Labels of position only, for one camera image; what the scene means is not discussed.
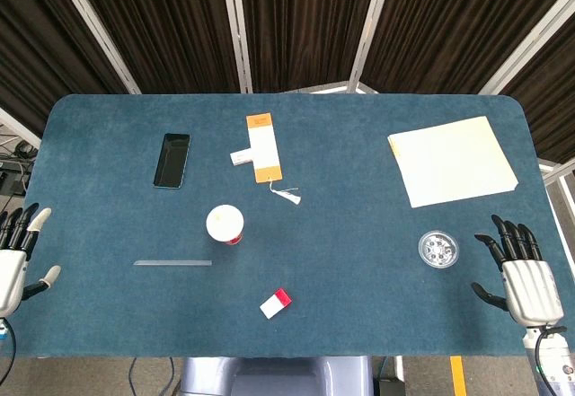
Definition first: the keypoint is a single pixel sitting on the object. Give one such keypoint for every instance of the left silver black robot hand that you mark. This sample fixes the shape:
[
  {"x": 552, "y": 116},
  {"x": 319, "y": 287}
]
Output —
[{"x": 11, "y": 275}]

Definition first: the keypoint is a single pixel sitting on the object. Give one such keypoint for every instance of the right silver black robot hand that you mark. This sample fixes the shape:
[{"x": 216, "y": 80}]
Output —
[{"x": 532, "y": 288}]

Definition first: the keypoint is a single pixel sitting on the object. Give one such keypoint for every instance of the transparent plastic straw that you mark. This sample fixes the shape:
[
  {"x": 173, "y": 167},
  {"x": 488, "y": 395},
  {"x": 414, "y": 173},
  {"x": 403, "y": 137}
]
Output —
[{"x": 173, "y": 263}]

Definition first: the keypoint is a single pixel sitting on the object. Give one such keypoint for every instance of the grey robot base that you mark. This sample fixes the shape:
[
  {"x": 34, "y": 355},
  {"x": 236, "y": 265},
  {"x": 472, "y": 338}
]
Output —
[{"x": 269, "y": 378}]

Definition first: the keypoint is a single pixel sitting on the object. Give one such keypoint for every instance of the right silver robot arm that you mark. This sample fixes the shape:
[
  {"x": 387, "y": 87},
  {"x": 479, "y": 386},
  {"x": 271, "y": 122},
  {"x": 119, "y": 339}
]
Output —
[{"x": 559, "y": 364}]

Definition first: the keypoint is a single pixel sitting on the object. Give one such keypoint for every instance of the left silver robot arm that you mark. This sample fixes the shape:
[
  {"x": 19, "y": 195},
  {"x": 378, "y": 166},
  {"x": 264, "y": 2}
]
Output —
[{"x": 2, "y": 329}]

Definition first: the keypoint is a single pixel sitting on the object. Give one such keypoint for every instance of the red paper cup white lid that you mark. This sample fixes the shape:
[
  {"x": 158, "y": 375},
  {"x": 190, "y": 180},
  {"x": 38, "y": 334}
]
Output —
[{"x": 224, "y": 223}]

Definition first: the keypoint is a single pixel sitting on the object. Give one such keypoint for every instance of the clear round plastic lid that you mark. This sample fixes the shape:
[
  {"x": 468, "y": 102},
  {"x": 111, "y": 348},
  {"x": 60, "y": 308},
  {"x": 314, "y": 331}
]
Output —
[{"x": 438, "y": 250}]

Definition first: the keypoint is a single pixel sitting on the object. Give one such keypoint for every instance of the yellow floor tape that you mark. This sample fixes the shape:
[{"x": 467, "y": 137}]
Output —
[{"x": 458, "y": 375}]

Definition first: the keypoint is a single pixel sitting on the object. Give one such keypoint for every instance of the pale yellow paper pad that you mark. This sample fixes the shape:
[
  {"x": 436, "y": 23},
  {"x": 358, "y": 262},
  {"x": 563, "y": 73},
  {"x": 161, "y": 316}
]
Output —
[{"x": 453, "y": 162}]

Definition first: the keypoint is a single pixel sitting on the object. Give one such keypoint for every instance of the dark brown curtain panel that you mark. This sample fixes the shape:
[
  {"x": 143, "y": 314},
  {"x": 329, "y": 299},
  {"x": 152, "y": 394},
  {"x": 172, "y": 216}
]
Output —
[
  {"x": 453, "y": 23},
  {"x": 305, "y": 23},
  {"x": 161, "y": 23},
  {"x": 40, "y": 41},
  {"x": 552, "y": 99}
]

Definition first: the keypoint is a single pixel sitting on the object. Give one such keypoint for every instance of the black smartphone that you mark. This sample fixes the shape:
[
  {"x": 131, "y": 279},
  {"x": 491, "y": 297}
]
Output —
[{"x": 171, "y": 160}]

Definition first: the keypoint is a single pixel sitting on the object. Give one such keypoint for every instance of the small white cardboard box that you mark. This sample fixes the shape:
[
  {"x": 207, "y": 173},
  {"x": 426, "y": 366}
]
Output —
[{"x": 240, "y": 157}]

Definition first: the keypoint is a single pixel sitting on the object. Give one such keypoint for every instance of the red and white eraser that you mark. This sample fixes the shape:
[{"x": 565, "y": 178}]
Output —
[{"x": 274, "y": 305}]

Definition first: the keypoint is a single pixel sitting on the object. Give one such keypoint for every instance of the orange white tasselled bookmark card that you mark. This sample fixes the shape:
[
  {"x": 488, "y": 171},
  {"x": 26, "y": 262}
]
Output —
[{"x": 265, "y": 153}]

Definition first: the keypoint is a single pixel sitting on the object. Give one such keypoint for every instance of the white partition post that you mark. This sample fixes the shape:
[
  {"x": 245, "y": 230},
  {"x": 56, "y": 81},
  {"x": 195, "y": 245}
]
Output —
[
  {"x": 237, "y": 28},
  {"x": 370, "y": 28},
  {"x": 96, "y": 28},
  {"x": 530, "y": 41}
]

